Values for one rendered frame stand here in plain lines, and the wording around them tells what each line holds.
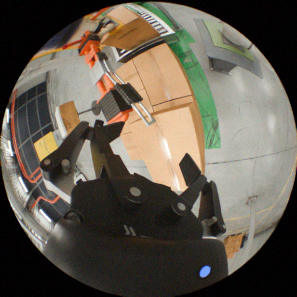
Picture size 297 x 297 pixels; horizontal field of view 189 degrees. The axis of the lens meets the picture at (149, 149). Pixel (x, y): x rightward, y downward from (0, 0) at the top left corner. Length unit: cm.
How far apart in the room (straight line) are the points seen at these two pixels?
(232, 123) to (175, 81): 100
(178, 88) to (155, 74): 26
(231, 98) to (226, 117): 31
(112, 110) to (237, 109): 149
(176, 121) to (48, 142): 744
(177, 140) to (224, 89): 113
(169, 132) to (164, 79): 55
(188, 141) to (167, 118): 16
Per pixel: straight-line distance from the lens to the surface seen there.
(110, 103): 28
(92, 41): 46
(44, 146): 758
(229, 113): 153
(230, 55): 84
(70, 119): 209
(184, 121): 53
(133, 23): 93
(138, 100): 26
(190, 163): 17
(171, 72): 96
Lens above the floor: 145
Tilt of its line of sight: 48 degrees down
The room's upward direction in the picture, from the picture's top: 137 degrees counter-clockwise
